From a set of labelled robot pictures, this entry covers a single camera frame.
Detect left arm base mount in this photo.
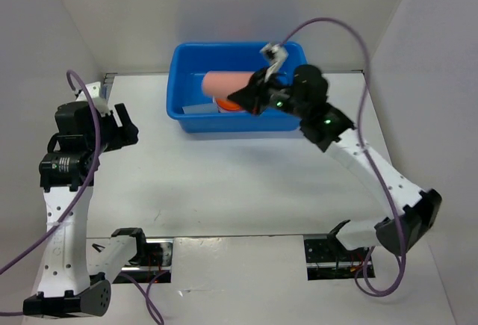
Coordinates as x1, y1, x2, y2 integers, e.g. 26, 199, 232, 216
93, 238, 175, 285

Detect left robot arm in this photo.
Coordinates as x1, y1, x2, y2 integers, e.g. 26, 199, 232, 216
22, 101, 149, 319

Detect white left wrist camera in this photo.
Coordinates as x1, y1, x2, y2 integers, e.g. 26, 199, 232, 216
86, 81, 111, 117

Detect purple plate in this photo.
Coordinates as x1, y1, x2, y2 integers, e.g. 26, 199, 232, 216
212, 97, 220, 112

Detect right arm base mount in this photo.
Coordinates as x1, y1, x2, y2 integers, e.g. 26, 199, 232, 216
303, 235, 369, 281

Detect blue plastic bin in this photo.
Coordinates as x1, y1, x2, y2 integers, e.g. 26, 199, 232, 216
166, 41, 299, 133

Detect orange plate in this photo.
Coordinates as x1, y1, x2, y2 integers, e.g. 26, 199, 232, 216
216, 98, 244, 113

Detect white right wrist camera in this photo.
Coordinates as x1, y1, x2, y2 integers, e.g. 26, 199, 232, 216
260, 43, 288, 79

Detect blue cup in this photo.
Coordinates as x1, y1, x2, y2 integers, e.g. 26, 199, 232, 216
182, 102, 218, 114

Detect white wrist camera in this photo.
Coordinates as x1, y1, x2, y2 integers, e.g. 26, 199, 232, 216
260, 43, 288, 79
86, 81, 111, 117

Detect salmon pink cup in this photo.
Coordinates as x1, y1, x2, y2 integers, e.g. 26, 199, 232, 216
202, 72, 253, 99

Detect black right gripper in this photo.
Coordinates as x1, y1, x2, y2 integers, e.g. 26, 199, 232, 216
226, 66, 306, 119

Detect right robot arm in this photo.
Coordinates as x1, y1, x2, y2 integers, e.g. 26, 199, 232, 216
227, 64, 442, 260

